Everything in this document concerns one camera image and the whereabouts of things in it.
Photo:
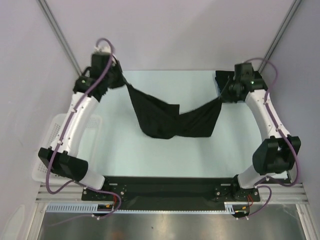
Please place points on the vertical aluminium post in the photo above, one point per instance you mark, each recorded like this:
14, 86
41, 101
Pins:
57, 31
294, 7

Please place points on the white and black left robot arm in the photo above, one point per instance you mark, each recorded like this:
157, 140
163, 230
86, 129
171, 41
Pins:
61, 156

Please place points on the white slotted cable duct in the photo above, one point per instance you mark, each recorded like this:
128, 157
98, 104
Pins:
148, 207

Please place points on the aluminium frame rail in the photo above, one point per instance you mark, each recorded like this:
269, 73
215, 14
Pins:
278, 194

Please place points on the left vertical aluminium post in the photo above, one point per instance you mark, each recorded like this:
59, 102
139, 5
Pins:
57, 31

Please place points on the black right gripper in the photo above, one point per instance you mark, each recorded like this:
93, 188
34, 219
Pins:
227, 90

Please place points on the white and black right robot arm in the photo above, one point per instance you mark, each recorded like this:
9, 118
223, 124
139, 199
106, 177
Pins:
278, 151

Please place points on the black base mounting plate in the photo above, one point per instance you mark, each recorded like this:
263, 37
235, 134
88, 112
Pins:
132, 189

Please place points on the folded black t shirt with logo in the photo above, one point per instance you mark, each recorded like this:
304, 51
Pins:
224, 81

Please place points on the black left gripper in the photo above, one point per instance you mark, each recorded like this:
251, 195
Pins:
116, 66

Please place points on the right vertical aluminium post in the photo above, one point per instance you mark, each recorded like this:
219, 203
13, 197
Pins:
294, 7

